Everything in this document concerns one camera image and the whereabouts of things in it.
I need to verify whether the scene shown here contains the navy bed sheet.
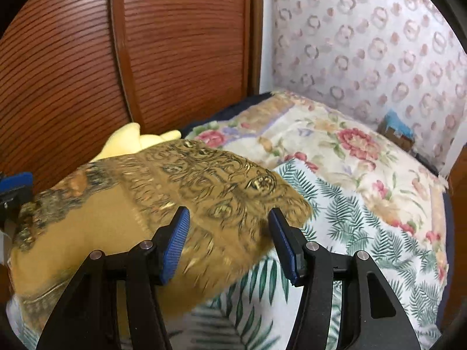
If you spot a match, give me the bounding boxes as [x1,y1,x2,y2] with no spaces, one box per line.
[180,93,456,190]

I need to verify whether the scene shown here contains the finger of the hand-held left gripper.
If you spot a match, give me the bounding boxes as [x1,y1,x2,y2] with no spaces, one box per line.
[0,172,34,232]

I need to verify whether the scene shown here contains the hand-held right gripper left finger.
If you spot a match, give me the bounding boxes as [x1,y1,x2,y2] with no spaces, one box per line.
[42,206,191,350]

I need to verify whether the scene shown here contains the wooden louvred wardrobe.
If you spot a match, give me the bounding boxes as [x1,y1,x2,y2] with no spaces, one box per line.
[0,0,263,194]

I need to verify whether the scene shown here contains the gold patterned garment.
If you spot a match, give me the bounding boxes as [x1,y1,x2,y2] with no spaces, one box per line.
[7,142,314,336]

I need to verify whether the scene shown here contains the floral blanket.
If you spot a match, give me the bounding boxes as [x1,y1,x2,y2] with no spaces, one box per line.
[184,91,447,252]

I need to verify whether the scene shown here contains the cardboard box with blue cloth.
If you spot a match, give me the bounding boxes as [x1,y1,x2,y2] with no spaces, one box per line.
[377,109,417,152]

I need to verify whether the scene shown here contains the yellow plush toy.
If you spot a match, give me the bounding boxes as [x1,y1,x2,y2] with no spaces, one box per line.
[93,122,183,163]

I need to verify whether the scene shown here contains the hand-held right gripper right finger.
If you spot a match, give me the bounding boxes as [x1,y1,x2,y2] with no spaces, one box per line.
[267,207,422,350]

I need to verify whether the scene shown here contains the palm leaf print blanket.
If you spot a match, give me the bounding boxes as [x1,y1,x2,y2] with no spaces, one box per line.
[7,160,449,350]

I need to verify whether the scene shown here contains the ring patterned sheer wall cloth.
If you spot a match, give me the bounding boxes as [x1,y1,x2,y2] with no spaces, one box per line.
[272,0,467,174]

